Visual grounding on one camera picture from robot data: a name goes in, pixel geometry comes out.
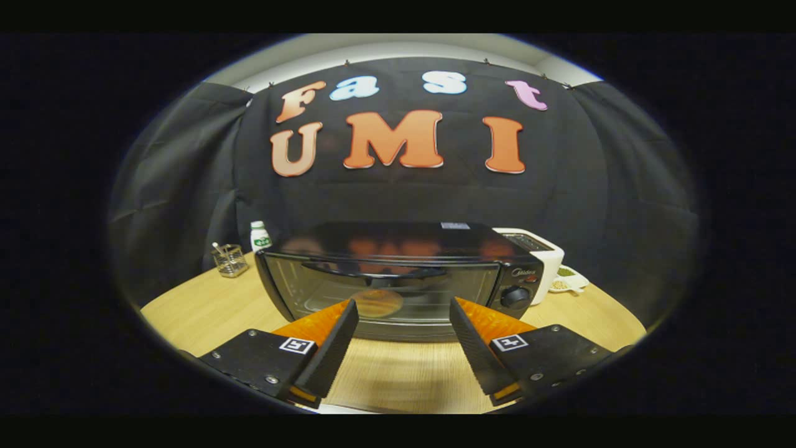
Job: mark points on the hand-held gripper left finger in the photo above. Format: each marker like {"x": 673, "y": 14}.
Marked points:
{"x": 333, "y": 348}

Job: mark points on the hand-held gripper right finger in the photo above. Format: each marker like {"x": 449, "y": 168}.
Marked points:
{"x": 472, "y": 348}

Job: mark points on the brown donut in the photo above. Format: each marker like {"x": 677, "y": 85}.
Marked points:
{"x": 376, "y": 303}

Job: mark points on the black toaster oven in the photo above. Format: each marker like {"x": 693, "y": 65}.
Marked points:
{"x": 398, "y": 239}

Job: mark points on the white bread toaster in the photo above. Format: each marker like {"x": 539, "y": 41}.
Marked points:
{"x": 550, "y": 261}

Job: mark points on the white paper sheet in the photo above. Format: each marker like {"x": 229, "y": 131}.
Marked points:
{"x": 333, "y": 410}

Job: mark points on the small white dish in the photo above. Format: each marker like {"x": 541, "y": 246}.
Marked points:
{"x": 569, "y": 281}

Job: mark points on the white bottle green label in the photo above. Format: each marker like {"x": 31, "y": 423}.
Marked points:
{"x": 260, "y": 238}

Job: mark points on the clear glass holder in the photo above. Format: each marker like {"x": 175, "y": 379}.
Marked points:
{"x": 231, "y": 262}

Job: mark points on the black backdrop cloth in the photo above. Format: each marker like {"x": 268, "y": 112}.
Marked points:
{"x": 398, "y": 196}

